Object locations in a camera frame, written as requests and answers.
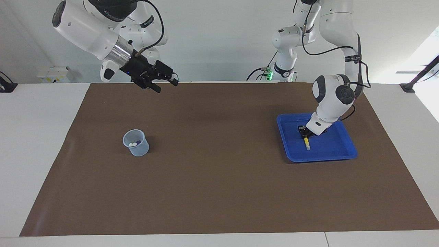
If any black angled stand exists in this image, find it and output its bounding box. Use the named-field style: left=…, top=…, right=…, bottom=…
left=400, top=55, right=439, bottom=93

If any translucent plastic cup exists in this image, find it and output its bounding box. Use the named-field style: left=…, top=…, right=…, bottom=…
left=122, top=129, right=150, bottom=157

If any black table clamp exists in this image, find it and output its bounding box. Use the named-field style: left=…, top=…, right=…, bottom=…
left=0, top=71, right=18, bottom=93

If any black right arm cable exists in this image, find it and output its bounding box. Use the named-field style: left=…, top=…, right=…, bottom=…
left=134, top=0, right=165, bottom=57

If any brown table mat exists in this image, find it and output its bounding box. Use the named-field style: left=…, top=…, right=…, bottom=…
left=20, top=82, right=439, bottom=237

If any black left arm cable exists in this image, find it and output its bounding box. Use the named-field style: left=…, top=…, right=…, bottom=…
left=301, top=0, right=372, bottom=121

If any blue plastic tray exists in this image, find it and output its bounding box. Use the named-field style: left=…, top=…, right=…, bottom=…
left=276, top=112, right=358, bottom=163

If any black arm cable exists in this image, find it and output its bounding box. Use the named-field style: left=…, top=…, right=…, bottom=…
left=134, top=0, right=165, bottom=57
left=301, top=0, right=372, bottom=121

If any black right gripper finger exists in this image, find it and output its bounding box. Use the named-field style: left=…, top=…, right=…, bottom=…
left=155, top=61, right=179, bottom=86
left=139, top=80, right=161, bottom=93

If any white wall socket box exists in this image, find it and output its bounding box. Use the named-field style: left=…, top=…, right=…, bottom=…
left=37, top=66, right=74, bottom=83

